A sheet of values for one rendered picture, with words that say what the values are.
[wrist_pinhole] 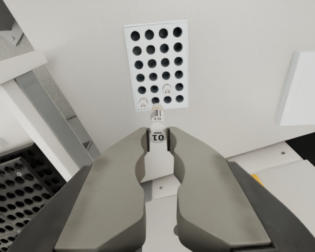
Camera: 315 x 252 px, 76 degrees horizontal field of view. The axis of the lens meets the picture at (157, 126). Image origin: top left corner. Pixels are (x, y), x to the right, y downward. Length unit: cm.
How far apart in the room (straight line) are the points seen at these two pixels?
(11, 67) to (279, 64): 37
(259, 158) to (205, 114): 16
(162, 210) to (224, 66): 29
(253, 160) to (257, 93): 14
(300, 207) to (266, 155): 12
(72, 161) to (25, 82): 11
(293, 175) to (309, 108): 12
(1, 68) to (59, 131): 10
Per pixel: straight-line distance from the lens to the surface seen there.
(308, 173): 44
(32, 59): 28
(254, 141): 44
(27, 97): 27
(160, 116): 15
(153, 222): 42
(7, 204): 36
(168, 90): 30
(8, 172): 31
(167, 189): 45
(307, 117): 44
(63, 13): 36
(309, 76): 41
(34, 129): 26
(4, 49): 134
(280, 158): 47
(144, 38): 30
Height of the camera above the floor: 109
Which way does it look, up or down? 61 degrees down
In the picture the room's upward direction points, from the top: 178 degrees clockwise
